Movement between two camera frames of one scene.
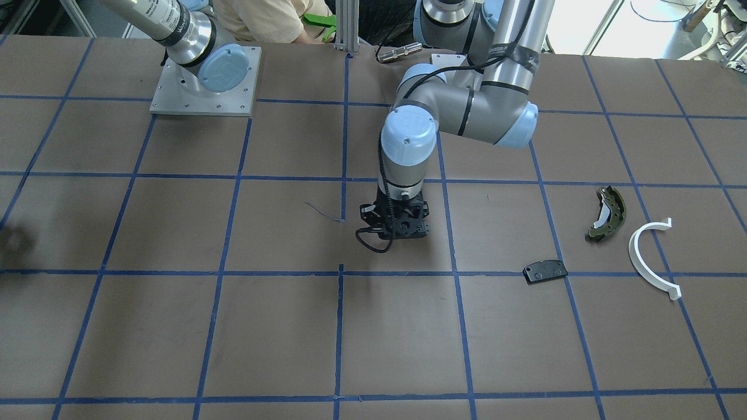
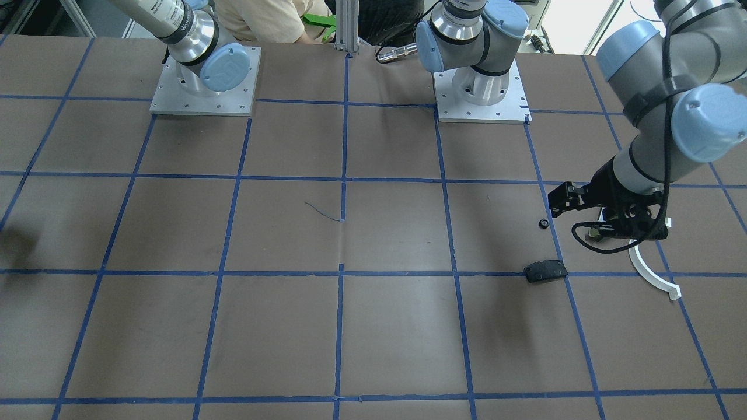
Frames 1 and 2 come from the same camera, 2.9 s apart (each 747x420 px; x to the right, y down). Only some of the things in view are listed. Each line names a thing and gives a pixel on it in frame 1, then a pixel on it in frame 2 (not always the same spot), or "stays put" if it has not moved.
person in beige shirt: x=271 y=20 stays put
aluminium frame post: x=347 y=13 stays put
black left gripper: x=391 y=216 -> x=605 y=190
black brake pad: x=542 y=271 stays put
